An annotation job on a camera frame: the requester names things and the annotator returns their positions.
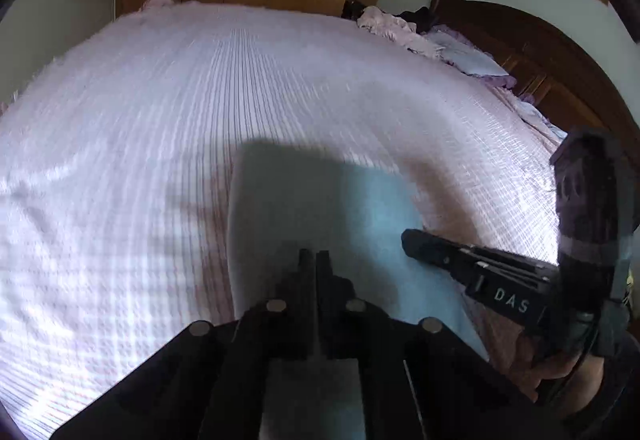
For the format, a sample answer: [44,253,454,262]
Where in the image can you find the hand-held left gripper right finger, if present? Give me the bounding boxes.
[317,250,567,440]

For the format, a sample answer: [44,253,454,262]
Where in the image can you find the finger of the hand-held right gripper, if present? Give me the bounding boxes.
[401,228,557,287]

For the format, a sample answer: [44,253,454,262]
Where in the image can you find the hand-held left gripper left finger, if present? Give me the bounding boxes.
[50,249,318,440]

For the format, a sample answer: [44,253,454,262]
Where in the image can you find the light blue pants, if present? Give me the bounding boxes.
[227,140,492,440]

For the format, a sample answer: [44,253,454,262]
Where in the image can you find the person's right forearm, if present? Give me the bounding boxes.
[560,335,640,440]

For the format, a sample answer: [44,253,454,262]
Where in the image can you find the person's right hand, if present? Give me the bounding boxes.
[517,334,582,405]

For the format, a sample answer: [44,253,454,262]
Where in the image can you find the lilac ruffled pillow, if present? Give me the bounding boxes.
[500,85,569,147]
[424,27,519,89]

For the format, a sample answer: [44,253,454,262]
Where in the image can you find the dark wooden headboard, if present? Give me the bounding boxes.
[429,0,640,162]

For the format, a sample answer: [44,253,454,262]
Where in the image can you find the pink checked blanket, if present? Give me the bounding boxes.
[0,0,568,440]

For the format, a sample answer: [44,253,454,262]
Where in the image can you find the pink crumpled cloth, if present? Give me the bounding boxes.
[357,5,447,59]

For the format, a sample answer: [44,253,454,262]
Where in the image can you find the dark clothes pile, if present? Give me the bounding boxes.
[394,7,437,34]

